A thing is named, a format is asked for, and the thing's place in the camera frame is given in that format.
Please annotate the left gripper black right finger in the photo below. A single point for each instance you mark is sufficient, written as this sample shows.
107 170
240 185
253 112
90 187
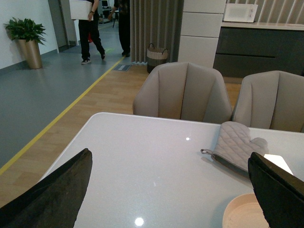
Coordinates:
279 193

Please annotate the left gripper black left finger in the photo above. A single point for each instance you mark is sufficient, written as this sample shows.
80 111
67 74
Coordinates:
54 202

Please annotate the beige plate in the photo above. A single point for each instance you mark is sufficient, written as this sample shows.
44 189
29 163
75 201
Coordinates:
244 211

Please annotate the grey quilted oven mitt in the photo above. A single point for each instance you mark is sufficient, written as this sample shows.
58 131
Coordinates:
234 147

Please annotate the beige chair right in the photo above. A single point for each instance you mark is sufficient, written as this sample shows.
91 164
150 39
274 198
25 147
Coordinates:
271 100

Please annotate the beige chair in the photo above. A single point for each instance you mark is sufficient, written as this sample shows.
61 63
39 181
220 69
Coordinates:
184 91
271 100

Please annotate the beige chair left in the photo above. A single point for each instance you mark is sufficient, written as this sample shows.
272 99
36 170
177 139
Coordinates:
184 91

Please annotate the dark kitchen cabinet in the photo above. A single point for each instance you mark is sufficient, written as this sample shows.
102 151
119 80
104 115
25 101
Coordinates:
245 49

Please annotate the potted green plant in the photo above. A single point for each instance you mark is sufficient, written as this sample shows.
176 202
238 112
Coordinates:
29 35

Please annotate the person carrying white box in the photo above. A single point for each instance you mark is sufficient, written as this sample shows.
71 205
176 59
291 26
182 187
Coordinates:
89 27

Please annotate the woven laundry basket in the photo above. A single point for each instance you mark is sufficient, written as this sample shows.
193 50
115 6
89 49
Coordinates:
156 56

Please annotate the white microwave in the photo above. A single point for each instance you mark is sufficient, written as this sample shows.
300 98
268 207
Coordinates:
240 12

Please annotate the white pillar cabinet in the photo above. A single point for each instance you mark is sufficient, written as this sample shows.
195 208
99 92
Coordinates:
200 28

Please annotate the person in black clothes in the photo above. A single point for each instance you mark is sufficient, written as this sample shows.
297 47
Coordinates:
123 7

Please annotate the grey curtain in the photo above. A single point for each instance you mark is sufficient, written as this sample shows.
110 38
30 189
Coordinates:
157 22

